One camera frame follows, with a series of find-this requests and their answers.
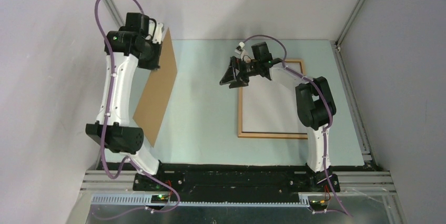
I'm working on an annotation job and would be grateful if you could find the purple cable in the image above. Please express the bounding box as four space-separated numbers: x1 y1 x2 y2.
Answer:
95 0 181 221
242 34 352 218

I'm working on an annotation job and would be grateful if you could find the window plant photo print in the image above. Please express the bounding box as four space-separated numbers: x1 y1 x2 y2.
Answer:
240 75 307 134

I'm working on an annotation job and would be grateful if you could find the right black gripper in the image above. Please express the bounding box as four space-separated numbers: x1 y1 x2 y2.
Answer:
220 56 261 89

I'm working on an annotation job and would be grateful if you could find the front aluminium rail frame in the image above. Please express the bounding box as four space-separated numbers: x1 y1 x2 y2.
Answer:
79 170 397 196

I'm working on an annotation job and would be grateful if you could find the wooden picture frame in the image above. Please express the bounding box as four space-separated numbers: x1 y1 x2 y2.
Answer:
237 63 308 140

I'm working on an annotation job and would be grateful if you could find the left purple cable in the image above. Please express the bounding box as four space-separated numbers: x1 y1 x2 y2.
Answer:
95 0 181 221

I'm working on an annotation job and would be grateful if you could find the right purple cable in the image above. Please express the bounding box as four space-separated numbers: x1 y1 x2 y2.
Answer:
242 34 352 218

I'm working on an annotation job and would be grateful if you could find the right aluminium corner profile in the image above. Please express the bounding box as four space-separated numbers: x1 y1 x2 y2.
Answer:
335 0 366 47

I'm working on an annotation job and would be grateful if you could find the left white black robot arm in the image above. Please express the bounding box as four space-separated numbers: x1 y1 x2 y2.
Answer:
85 13 166 191

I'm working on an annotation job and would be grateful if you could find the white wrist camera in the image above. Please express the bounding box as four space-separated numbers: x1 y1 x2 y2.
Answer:
235 42 248 59
149 23 164 44

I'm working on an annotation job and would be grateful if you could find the grey slotted cable duct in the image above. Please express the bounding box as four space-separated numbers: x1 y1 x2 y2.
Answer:
91 194 310 208

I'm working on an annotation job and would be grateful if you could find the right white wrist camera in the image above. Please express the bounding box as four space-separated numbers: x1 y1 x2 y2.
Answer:
235 42 248 59

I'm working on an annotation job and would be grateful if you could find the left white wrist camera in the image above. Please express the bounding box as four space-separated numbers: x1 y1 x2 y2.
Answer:
149 23 164 44

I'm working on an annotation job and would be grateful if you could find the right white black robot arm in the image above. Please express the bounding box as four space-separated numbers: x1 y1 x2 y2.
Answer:
219 42 337 192

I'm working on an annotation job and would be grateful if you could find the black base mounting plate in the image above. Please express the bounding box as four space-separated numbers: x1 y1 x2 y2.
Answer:
155 163 340 204

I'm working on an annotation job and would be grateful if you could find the brown cardboard backing board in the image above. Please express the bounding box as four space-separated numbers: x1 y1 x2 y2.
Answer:
133 29 177 147

